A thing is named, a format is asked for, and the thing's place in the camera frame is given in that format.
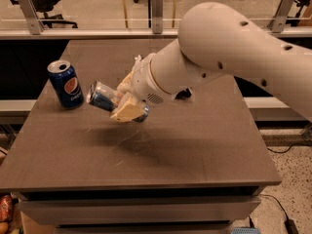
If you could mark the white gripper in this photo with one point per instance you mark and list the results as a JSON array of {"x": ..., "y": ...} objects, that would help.
[{"x": 145, "y": 83}]

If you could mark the silver blue Red Bull can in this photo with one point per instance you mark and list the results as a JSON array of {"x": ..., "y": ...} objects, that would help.
[{"x": 106, "y": 98}]

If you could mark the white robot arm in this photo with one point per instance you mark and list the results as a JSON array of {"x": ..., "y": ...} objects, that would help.
[{"x": 213, "y": 40}]

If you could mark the blue Pepsi can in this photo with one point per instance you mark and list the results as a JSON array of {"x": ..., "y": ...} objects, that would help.
[{"x": 65, "y": 82}]

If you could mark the glass barrier panel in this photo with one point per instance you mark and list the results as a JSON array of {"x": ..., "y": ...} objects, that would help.
[{"x": 127, "y": 14}]

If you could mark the red snack packet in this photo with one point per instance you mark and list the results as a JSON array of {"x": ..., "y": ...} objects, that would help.
[{"x": 6, "y": 208}]

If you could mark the black power adapter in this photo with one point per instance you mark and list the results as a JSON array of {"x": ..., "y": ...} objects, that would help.
[{"x": 290, "y": 226}]

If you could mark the middle metal glass bracket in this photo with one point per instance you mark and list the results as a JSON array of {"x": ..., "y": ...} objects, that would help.
[{"x": 157, "y": 16}]

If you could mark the metal glass bracket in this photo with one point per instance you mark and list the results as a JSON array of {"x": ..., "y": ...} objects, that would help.
[
  {"x": 34, "y": 25},
  {"x": 157, "y": 16},
  {"x": 277, "y": 24}
]

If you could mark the left metal glass bracket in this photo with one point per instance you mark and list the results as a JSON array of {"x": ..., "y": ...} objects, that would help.
[{"x": 34, "y": 25}]

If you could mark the right metal glass bracket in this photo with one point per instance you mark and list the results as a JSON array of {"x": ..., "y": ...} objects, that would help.
[{"x": 277, "y": 24}]

